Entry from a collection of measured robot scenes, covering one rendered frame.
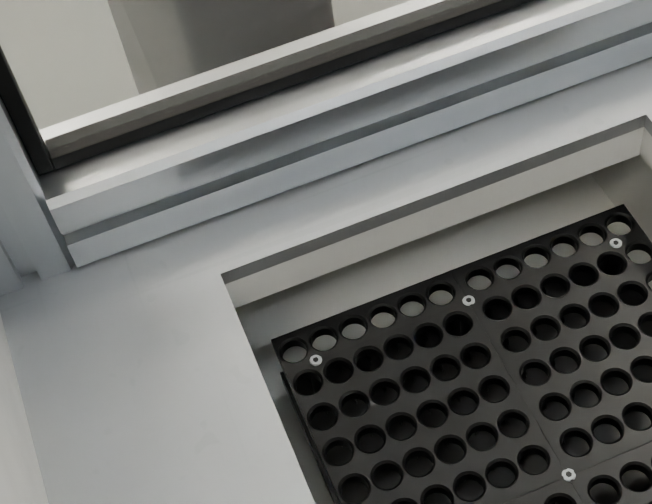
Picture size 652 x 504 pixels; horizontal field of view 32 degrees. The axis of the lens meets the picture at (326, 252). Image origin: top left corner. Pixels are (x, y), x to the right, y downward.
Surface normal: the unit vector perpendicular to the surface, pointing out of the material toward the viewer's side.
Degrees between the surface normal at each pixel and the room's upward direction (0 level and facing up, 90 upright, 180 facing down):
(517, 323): 0
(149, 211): 0
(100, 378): 0
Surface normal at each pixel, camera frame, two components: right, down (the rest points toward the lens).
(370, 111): 0.36, 0.73
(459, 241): -0.11, -0.59
